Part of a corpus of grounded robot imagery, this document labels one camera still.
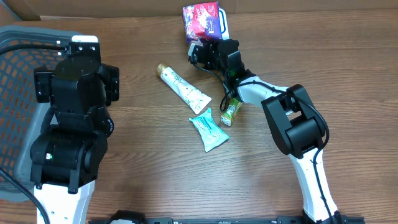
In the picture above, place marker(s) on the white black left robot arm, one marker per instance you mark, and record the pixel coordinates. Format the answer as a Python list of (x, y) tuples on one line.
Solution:
[(73, 139)]

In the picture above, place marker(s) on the teal wet wipes pack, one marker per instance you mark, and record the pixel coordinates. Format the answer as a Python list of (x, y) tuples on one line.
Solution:
[(211, 134)]

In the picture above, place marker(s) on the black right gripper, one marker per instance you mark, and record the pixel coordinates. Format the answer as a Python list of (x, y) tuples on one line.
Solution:
[(208, 50)]

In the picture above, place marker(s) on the purple pink sanitary pad pack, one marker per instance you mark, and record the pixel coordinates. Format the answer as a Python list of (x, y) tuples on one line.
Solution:
[(202, 21)]

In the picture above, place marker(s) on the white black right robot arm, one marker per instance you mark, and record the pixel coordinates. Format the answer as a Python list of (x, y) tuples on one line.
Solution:
[(297, 128)]

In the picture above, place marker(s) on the white barcode scanner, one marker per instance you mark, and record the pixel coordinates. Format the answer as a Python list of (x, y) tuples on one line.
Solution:
[(223, 24)]

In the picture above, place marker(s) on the white tube with gold cap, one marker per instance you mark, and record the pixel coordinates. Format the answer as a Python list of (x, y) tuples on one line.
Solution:
[(192, 96)]

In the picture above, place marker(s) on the grey plastic shopping basket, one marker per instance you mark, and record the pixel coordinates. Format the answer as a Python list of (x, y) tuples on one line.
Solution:
[(21, 115)]

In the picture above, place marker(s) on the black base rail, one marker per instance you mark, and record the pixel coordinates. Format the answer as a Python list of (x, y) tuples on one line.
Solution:
[(129, 217)]

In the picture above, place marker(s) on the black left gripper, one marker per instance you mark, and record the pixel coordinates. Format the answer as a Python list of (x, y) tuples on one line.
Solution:
[(40, 84)]

